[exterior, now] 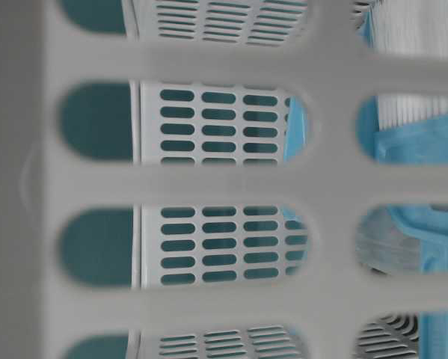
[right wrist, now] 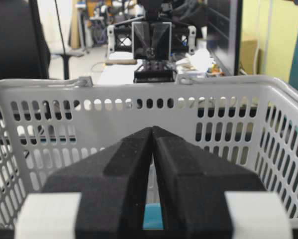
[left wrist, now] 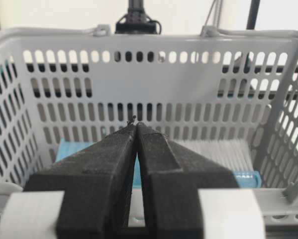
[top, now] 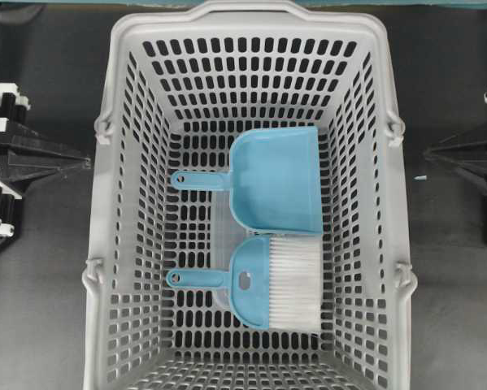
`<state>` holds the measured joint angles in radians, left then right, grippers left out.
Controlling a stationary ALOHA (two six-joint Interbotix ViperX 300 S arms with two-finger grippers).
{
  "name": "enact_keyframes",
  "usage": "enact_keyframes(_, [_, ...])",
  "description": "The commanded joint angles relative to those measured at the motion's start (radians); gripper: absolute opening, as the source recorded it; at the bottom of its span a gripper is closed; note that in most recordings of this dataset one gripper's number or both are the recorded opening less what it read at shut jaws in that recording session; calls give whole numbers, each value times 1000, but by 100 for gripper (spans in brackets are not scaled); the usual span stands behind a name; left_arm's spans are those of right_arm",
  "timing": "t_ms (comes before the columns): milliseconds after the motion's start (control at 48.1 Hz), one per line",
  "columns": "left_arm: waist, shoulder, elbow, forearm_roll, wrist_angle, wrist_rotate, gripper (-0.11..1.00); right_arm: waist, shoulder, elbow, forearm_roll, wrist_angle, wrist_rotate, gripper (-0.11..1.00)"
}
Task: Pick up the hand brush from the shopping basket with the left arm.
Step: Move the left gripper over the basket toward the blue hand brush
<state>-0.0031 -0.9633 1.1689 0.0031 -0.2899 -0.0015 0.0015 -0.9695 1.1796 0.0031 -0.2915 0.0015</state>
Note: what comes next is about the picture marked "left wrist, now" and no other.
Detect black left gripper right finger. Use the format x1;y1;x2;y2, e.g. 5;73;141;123
136;122;240;239

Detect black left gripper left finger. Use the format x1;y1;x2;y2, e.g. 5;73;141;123
0;122;136;239

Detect blue hand brush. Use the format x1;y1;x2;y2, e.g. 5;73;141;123
55;139;262;189

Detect grey plastic shopping basket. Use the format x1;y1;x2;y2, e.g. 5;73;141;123
0;25;298;239

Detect black vertical pole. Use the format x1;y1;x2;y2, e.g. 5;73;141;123
246;0;260;30

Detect black stand with cables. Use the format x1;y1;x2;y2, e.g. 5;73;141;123
115;0;162;34

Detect grey hanging cable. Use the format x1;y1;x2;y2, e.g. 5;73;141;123
205;0;223;27

